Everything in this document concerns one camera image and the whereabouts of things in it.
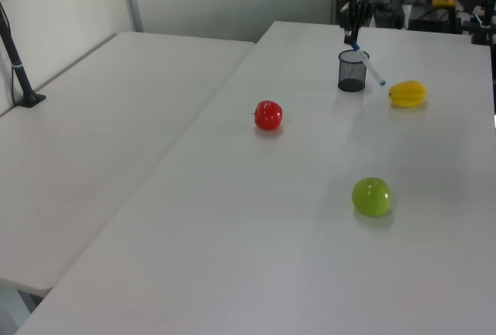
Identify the white marker pen blue cap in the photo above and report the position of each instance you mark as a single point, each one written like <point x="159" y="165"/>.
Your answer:
<point x="370" y="65"/>

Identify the black mesh pen holder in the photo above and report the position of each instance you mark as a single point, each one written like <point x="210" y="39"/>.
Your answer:
<point x="352" y="79"/>

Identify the black equipment box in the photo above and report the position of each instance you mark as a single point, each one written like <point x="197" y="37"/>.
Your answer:
<point x="434" y="20"/>

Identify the yellow box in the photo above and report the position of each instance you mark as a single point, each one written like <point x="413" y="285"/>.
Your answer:
<point x="443" y="1"/>

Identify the yellow toy starfruit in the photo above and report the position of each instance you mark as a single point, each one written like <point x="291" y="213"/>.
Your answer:
<point x="407" y="94"/>

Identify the black clamp stand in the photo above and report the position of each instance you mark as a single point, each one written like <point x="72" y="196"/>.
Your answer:
<point x="484" y="26"/>

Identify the red toy apple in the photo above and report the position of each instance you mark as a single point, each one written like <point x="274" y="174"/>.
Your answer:
<point x="268" y="115"/>

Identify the green toy apple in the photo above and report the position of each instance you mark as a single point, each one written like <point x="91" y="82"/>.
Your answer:
<point x="371" y="197"/>

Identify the black camera pole with base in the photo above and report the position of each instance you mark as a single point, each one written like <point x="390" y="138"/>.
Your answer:
<point x="16" y="66"/>

